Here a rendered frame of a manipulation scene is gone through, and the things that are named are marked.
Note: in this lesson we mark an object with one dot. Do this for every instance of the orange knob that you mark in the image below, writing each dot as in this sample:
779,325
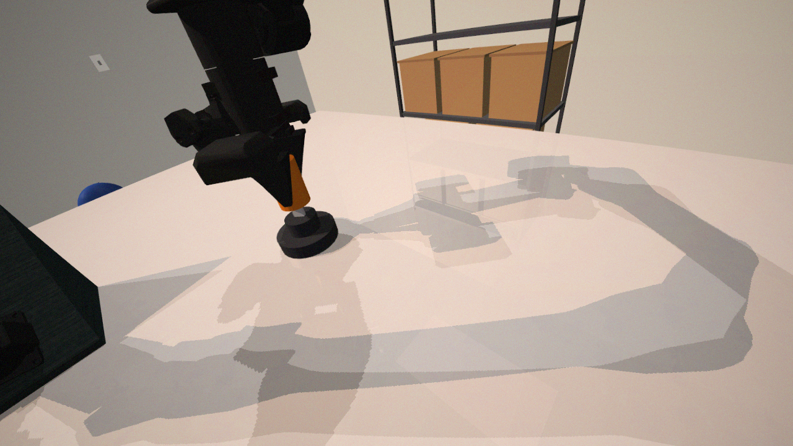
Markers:
300,195

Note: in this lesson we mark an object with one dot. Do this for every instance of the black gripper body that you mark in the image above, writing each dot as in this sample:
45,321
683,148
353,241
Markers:
248,96

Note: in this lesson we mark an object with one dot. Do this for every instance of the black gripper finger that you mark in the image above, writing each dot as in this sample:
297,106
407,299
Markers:
277,181
294,144

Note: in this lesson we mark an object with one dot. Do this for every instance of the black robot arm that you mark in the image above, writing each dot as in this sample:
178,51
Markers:
222,32

